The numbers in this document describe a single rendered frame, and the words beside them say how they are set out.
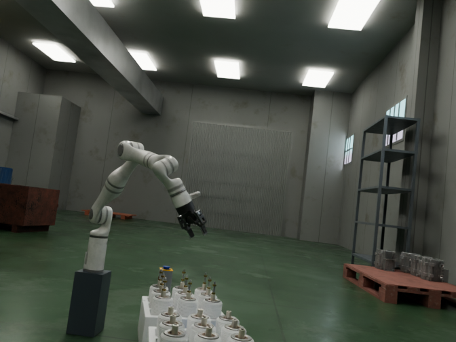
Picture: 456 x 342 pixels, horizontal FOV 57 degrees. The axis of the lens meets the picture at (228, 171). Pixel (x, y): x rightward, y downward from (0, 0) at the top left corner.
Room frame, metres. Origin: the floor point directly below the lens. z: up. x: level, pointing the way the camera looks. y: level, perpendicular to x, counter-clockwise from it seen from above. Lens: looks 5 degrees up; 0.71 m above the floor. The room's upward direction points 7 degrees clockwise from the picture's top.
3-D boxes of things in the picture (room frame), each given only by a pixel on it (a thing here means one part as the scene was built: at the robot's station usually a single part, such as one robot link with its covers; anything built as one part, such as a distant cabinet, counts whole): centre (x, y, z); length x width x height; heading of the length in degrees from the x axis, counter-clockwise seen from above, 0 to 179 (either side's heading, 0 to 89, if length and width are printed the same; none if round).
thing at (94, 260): (2.17, 0.61, 0.39); 0.09 x 0.09 x 0.17; 87
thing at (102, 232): (2.17, 0.61, 0.54); 0.09 x 0.09 x 0.17; 38
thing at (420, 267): (4.61, -2.02, 0.20); 1.45 x 0.98 x 0.40; 177
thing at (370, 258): (6.36, -2.37, 1.11); 1.16 x 0.49 x 2.23; 177
